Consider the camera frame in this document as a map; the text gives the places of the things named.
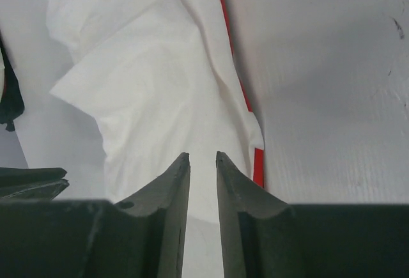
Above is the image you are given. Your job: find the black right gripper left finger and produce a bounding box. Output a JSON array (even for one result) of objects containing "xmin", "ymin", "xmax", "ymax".
[{"xmin": 1, "ymin": 153, "xmax": 190, "ymax": 277}]

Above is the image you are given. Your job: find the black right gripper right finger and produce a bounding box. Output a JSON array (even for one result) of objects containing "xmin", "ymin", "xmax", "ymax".
[{"xmin": 216, "ymin": 152, "xmax": 408, "ymax": 277}]

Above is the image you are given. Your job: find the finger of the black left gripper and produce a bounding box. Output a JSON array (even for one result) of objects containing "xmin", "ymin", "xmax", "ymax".
[
  {"xmin": 1, "ymin": 179, "xmax": 69, "ymax": 199},
  {"xmin": 0, "ymin": 167, "xmax": 67, "ymax": 187}
]

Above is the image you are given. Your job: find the white t shirt red print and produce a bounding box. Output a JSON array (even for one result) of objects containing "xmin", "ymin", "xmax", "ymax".
[{"xmin": 46, "ymin": 0, "xmax": 263, "ymax": 277}]

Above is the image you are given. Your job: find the folded black t shirt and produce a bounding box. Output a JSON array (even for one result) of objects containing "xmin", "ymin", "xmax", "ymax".
[{"xmin": 1, "ymin": 38, "xmax": 25, "ymax": 132}]

